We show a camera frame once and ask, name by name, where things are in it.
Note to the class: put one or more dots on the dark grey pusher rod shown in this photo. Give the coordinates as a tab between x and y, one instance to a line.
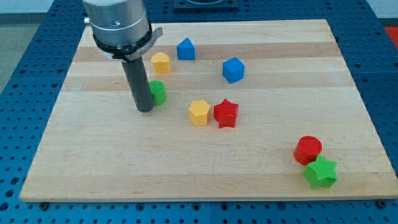
137	79

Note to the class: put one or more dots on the green star block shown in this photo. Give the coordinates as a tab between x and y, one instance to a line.
321	173

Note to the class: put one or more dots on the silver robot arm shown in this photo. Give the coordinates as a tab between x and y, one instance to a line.
122	31

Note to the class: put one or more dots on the blue perforated table plate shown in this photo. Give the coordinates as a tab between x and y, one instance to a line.
31	92

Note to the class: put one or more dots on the red star block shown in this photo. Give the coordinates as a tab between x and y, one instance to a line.
226	113

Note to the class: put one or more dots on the blue cube block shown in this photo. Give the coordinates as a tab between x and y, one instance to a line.
233	70

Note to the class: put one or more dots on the yellow hexagon block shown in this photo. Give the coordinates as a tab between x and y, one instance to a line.
199	112

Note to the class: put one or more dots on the green cylinder block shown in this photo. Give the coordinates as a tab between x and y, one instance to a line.
158	92

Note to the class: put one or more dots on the red cylinder block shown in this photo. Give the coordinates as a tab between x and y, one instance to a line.
307	149

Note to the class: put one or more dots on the yellow heart block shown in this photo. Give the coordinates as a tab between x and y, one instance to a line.
161	63

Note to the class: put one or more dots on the wooden board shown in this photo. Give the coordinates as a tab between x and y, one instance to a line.
97	147

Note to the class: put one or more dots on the blue triangle block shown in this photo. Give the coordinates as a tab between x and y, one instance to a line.
186	50

